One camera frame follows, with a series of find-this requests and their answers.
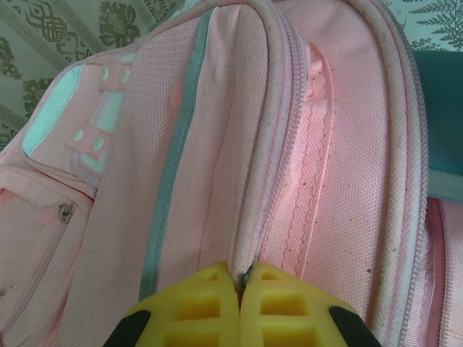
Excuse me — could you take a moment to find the floral tablecloth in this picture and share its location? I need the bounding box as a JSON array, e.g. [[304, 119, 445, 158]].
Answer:
[[387, 0, 463, 53]]

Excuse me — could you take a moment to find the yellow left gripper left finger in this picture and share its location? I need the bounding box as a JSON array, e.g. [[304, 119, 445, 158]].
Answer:
[[103, 260, 242, 347]]

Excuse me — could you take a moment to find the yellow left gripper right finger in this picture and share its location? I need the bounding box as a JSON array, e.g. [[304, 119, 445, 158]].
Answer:
[[238, 260, 378, 347]]

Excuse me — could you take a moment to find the pink backpack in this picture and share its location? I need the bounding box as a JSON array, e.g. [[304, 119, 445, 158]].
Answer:
[[0, 0, 463, 347]]

